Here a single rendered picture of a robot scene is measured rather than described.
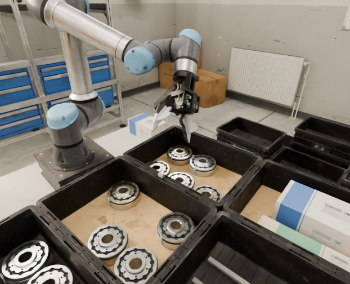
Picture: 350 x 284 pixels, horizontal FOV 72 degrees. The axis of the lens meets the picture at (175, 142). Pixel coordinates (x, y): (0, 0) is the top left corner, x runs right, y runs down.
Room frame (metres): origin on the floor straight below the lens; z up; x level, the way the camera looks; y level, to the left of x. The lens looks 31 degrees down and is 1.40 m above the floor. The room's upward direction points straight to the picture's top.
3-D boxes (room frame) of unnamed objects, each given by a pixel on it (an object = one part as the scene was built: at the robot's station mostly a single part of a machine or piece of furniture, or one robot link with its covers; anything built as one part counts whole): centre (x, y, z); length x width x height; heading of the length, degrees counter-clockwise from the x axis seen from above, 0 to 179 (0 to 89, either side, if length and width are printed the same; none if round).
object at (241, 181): (0.70, -0.06, 0.92); 0.40 x 0.30 x 0.02; 51
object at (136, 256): (0.34, 0.09, 0.86); 0.05 x 0.05 x 0.01
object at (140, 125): (1.26, 0.16, 0.75); 0.20 x 0.12 x 0.09; 49
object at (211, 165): (0.76, -0.11, 0.86); 0.10 x 0.10 x 0.01
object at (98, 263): (0.46, 0.13, 0.92); 0.40 x 0.30 x 0.02; 51
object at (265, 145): (1.51, -0.54, 0.37); 0.40 x 0.30 x 0.45; 45
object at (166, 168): (0.71, 0.07, 0.86); 0.10 x 0.10 x 0.01
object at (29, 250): (0.36, 0.36, 0.86); 0.05 x 0.05 x 0.01
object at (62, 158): (0.87, 0.44, 0.85); 0.15 x 0.15 x 0.10
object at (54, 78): (2.43, 0.97, 0.60); 0.72 x 0.03 x 0.56; 135
